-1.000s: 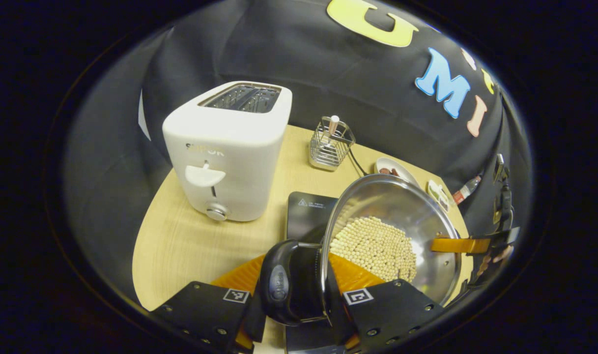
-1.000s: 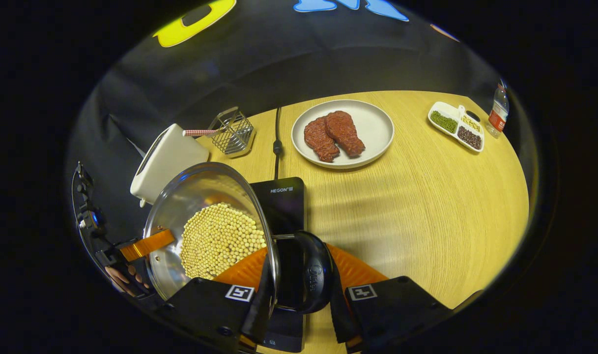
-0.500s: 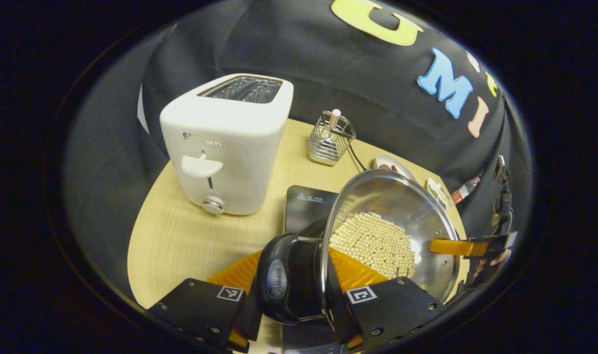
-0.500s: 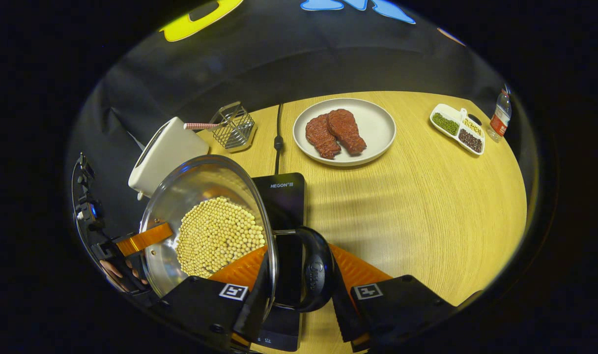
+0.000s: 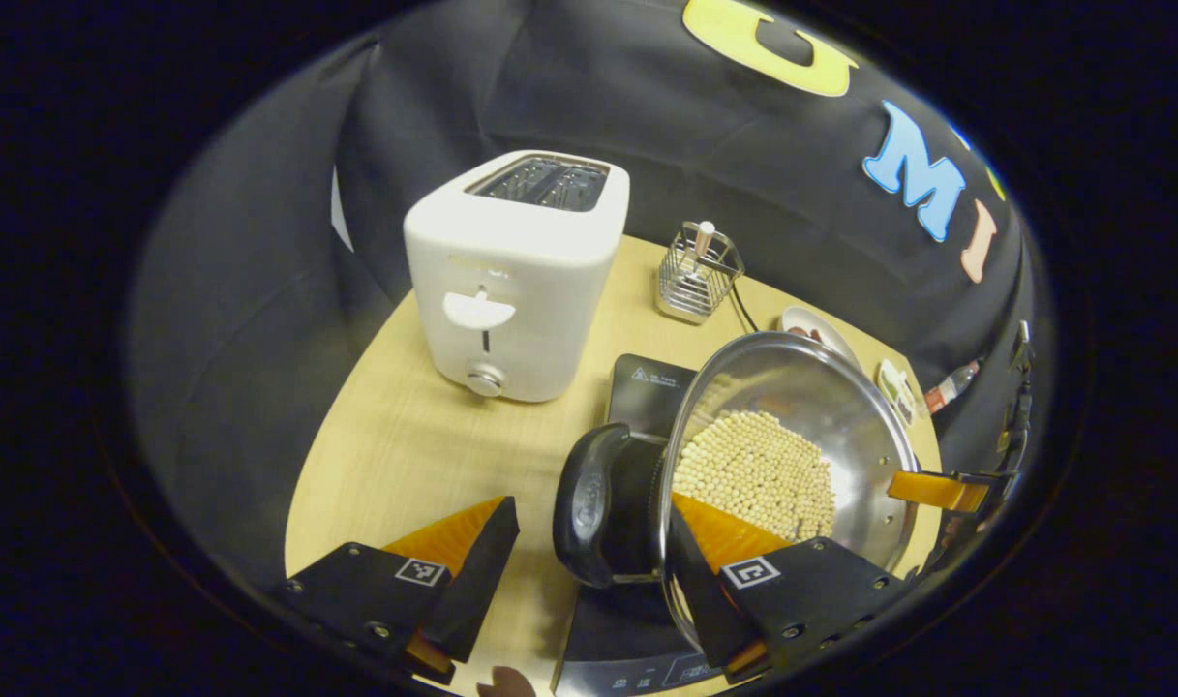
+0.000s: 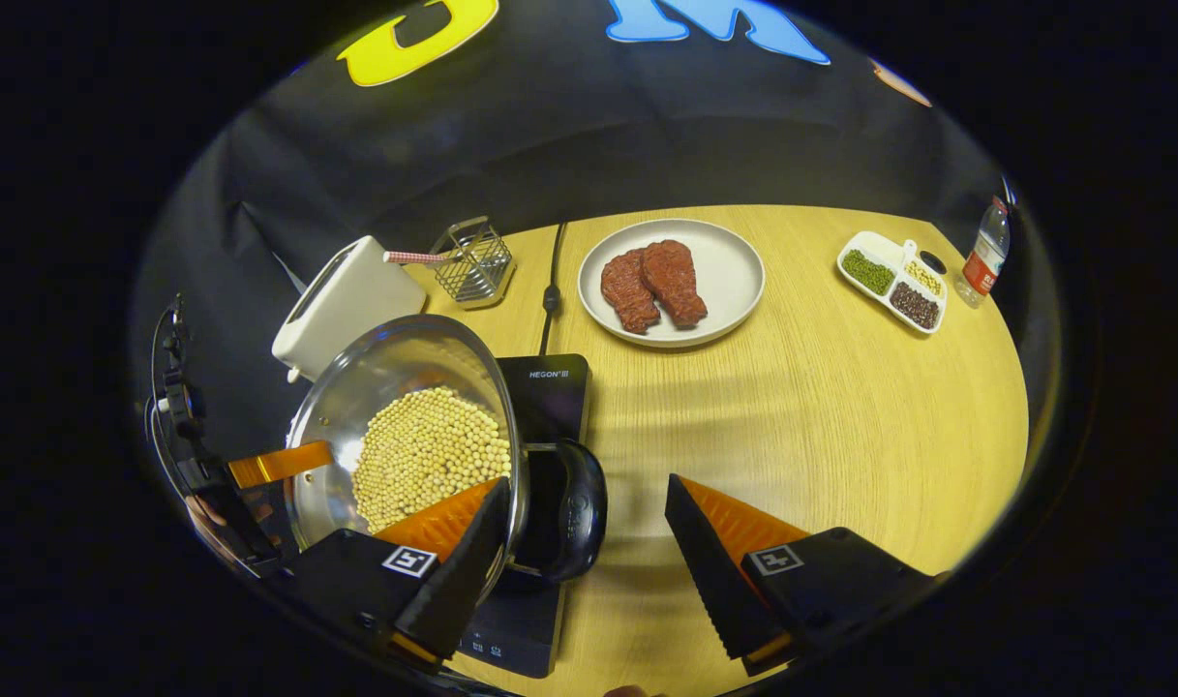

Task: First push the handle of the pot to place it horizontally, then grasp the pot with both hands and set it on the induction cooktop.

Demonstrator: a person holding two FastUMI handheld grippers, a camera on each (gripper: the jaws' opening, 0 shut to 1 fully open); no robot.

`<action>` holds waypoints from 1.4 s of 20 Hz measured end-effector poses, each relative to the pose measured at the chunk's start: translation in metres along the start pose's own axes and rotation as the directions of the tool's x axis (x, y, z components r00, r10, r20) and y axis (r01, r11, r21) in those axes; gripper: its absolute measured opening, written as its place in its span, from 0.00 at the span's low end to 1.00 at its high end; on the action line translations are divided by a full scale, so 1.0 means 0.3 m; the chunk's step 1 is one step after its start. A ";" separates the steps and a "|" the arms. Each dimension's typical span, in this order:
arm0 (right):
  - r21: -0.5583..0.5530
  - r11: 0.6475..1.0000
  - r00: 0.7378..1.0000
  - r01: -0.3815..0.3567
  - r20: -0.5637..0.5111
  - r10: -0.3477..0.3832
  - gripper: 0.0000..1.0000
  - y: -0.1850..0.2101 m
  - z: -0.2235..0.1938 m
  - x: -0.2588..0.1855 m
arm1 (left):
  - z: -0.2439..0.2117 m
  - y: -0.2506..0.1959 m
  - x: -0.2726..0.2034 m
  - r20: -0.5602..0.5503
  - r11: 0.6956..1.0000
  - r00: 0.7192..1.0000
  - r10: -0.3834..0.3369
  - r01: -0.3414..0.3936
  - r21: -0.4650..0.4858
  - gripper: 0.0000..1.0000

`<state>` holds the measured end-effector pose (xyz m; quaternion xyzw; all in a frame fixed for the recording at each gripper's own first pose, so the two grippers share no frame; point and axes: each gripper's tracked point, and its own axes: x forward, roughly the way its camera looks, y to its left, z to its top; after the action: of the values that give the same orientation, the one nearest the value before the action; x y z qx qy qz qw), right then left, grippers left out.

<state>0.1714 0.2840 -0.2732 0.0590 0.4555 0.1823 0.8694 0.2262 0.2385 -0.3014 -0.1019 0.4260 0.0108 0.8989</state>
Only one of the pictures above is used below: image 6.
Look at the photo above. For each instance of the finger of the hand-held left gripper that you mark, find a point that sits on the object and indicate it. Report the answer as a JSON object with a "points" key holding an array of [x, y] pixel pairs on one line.
{"points": [[279, 465]]}

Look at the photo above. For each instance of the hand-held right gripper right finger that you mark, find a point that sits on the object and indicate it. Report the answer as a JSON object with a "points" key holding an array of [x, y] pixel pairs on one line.
{"points": [[705, 571]]}

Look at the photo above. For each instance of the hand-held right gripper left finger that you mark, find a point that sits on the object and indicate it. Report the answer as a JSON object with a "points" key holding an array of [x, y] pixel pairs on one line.
{"points": [[468, 571]]}

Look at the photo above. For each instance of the stainless steel pot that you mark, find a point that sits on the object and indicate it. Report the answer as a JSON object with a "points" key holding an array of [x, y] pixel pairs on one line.
{"points": [[395, 363]]}

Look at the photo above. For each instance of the black induction cooktop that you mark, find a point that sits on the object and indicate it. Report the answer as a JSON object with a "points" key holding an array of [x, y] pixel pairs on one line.
{"points": [[555, 402]]}

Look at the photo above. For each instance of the large heap of soybeans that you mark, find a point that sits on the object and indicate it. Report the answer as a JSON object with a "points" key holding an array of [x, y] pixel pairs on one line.
{"points": [[429, 455]]}

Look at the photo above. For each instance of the white toaster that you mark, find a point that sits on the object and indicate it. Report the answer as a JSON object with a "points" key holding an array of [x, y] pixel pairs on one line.
{"points": [[347, 310]]}

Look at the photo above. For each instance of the red white striped straw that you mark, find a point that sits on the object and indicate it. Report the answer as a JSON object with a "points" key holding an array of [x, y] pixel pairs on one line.
{"points": [[414, 257]]}

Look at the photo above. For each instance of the white round plate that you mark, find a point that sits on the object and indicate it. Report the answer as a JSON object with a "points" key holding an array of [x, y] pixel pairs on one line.
{"points": [[729, 276]]}

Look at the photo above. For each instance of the pile of dark red beans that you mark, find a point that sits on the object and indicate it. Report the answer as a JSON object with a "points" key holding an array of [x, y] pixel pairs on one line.
{"points": [[915, 305]]}

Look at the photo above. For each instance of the pile of green mung beans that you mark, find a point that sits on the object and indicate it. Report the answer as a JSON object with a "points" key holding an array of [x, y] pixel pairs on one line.
{"points": [[869, 273]]}

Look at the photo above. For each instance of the small pile of soybeans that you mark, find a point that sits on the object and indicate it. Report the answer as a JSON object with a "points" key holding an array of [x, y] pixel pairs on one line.
{"points": [[924, 278]]}

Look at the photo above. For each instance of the white divided dish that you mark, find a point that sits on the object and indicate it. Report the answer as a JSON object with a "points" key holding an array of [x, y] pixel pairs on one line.
{"points": [[884, 244]]}

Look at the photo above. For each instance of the black table grommet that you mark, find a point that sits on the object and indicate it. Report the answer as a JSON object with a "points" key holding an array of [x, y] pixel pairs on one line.
{"points": [[933, 262]]}

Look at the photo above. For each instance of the clear plastic water bottle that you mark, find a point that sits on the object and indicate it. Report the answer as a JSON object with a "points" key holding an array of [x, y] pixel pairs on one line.
{"points": [[985, 261]]}

